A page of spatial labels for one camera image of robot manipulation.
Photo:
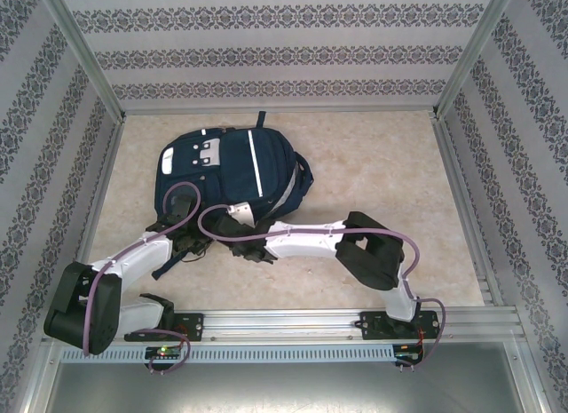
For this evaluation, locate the navy blue student backpack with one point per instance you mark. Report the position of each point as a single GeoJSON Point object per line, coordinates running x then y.
{"type": "Point", "coordinates": [235, 164]}

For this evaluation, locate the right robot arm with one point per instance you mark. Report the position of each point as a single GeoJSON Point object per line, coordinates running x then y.
{"type": "Point", "coordinates": [302, 242]}

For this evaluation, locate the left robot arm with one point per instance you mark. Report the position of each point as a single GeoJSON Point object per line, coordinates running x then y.
{"type": "Point", "coordinates": [133, 257]}

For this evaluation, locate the grey metal shelf panel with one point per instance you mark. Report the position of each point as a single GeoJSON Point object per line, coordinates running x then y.
{"type": "Point", "coordinates": [284, 388]}

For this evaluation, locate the aluminium side rail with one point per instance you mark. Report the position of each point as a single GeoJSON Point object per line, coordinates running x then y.
{"type": "Point", "coordinates": [466, 208]}
{"type": "Point", "coordinates": [95, 200]}

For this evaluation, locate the aluminium mounting rail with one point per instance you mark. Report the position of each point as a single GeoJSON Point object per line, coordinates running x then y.
{"type": "Point", "coordinates": [275, 326]}

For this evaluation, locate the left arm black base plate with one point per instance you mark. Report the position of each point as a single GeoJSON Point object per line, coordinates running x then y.
{"type": "Point", "coordinates": [195, 326]}

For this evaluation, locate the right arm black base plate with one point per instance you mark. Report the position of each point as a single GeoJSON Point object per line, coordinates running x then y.
{"type": "Point", "coordinates": [373, 326]}

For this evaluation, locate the aluminium frame bar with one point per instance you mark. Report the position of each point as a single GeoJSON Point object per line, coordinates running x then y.
{"type": "Point", "coordinates": [355, 109]}

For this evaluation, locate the aluminium frame post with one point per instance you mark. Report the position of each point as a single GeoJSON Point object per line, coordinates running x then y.
{"type": "Point", "coordinates": [84, 53]}
{"type": "Point", "coordinates": [475, 53]}

